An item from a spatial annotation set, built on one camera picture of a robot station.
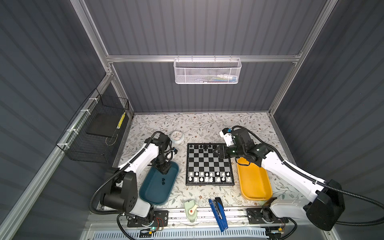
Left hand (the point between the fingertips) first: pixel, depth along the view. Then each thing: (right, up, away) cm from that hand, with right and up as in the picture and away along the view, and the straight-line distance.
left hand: (162, 169), depth 84 cm
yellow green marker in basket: (-21, +27, -4) cm, 35 cm away
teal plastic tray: (-2, -10, -1) cm, 10 cm away
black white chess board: (+24, 0, +6) cm, 25 cm away
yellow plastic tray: (+54, -8, +3) cm, 55 cm away
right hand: (+31, +11, -6) cm, 33 cm away
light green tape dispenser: (+17, -15, -15) cm, 27 cm away
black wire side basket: (-33, +21, -11) cm, 40 cm away
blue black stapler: (+31, -19, -7) cm, 37 cm away
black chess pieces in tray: (0, -7, +2) cm, 7 cm away
